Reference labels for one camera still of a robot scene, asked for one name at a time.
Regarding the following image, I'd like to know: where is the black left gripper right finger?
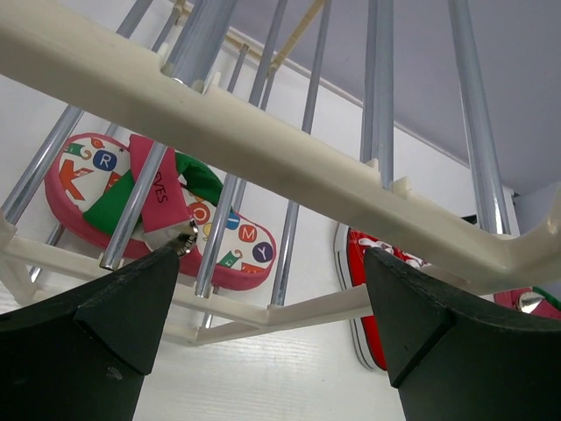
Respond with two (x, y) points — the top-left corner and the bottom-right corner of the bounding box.
(364, 248), (560, 420)

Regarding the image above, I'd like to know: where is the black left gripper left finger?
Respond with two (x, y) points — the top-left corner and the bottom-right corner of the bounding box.
(1, 247), (179, 420)

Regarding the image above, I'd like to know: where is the pink sandal with green strap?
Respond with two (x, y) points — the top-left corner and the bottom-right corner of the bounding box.
(45, 133), (277, 290)

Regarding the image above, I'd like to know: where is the cream shoe shelf with metal rods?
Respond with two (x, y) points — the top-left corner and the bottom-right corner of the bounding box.
(0, 0), (561, 347)

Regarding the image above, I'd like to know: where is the red canvas sneaker left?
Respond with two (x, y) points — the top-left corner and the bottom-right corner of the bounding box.
(333, 224), (428, 371)

